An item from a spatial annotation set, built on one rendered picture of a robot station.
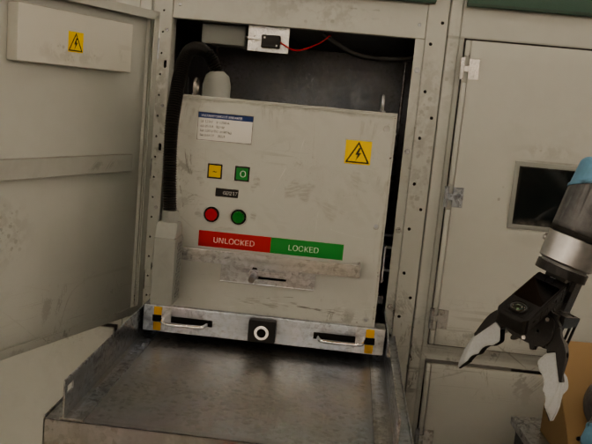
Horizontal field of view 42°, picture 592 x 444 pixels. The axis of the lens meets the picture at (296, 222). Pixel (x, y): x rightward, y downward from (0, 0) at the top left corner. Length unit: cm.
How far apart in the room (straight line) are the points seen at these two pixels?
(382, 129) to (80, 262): 74
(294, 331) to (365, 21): 74
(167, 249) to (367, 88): 123
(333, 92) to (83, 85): 111
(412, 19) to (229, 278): 74
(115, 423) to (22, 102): 66
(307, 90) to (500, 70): 94
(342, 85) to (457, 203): 90
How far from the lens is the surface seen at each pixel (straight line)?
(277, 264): 167
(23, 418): 219
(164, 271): 164
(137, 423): 137
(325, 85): 266
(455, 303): 193
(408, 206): 190
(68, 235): 179
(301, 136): 167
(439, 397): 200
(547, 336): 112
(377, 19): 189
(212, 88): 173
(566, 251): 111
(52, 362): 211
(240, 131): 169
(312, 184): 168
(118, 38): 182
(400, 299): 194
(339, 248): 170
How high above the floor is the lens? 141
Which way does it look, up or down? 9 degrees down
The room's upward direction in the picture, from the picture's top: 5 degrees clockwise
